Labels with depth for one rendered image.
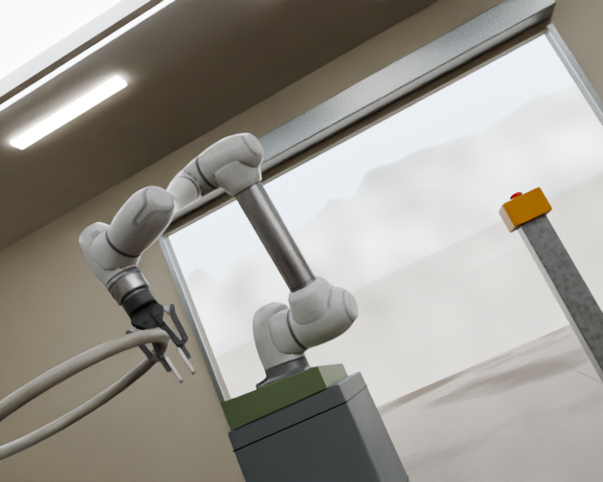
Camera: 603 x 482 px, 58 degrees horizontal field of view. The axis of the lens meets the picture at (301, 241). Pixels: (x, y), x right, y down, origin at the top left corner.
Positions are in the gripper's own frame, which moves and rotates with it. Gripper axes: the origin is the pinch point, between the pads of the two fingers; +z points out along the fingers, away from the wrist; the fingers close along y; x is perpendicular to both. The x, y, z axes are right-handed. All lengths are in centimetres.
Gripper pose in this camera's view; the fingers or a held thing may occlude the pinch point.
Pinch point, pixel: (180, 365)
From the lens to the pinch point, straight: 134.5
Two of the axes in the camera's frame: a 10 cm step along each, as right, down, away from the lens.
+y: -7.8, 4.8, -3.9
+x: 2.1, -4.0, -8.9
